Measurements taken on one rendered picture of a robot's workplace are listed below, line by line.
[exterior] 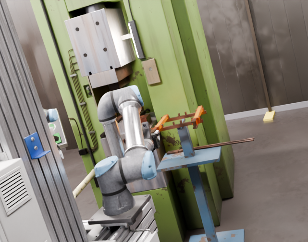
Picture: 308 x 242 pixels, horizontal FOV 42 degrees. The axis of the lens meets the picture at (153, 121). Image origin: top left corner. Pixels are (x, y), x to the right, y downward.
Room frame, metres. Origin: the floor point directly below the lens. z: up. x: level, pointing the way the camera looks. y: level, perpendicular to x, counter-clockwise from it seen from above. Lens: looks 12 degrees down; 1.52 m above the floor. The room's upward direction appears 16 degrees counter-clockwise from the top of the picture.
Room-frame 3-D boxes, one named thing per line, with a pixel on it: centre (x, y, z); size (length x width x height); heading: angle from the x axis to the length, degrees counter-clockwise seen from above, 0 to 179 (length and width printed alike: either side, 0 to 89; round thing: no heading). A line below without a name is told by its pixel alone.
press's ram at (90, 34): (2.98, 0.16, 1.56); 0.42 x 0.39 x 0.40; 165
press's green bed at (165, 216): (2.98, 0.15, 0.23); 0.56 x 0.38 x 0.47; 165
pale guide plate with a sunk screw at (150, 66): (2.83, -0.08, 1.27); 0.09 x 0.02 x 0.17; 75
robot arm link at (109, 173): (1.70, 0.25, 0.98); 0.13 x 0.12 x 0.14; 86
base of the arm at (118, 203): (1.70, 0.26, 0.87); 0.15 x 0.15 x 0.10
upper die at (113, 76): (2.99, 0.20, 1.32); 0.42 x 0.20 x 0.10; 165
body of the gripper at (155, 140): (2.18, 0.05, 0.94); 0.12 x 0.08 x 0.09; 163
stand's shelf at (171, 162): (2.48, -0.17, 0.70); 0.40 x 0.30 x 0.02; 74
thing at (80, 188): (2.79, 0.61, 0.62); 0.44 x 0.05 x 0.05; 165
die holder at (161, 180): (2.98, 0.15, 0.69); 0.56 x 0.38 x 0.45; 165
